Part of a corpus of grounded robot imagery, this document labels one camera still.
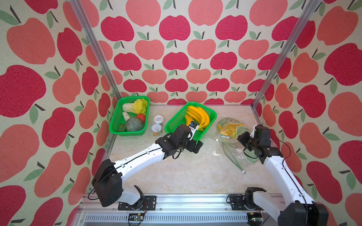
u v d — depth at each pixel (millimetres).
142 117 1044
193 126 687
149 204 745
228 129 936
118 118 1071
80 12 707
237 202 733
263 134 615
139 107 1077
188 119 1019
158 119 1025
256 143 613
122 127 1004
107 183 410
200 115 1023
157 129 985
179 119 1052
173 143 592
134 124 956
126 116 1105
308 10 703
